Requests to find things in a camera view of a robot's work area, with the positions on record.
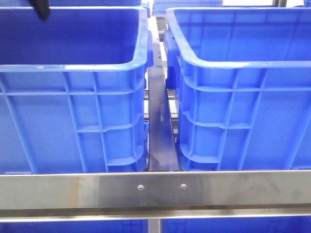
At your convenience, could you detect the blue plastic crate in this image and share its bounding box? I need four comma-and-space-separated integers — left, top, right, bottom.
0, 7, 153, 175
164, 7, 311, 171

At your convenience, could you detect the right blue plastic crate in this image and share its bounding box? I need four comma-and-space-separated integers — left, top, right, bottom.
164, 7, 311, 171

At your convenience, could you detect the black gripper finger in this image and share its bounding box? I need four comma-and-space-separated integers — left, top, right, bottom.
29, 0, 51, 20

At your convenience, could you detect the right rail screw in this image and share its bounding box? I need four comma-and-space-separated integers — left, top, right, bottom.
180, 183, 187, 190

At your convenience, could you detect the stainless steel front rail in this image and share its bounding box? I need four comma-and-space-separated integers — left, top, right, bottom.
0, 170, 311, 222

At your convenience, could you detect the left blue plastic crate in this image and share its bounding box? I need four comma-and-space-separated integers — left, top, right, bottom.
0, 7, 153, 175

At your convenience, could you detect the lower left blue crate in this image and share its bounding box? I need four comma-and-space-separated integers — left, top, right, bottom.
0, 220, 148, 233

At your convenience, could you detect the far right blue crate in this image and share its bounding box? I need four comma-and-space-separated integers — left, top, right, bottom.
152, 0, 223, 16

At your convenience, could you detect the far left blue crate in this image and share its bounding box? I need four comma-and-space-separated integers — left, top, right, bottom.
0, 0, 150, 17

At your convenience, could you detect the steel centre divider bar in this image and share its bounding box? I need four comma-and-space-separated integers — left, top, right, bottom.
148, 31, 179, 171

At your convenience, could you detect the lower right blue crate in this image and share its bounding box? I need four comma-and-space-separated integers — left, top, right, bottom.
162, 216, 311, 233

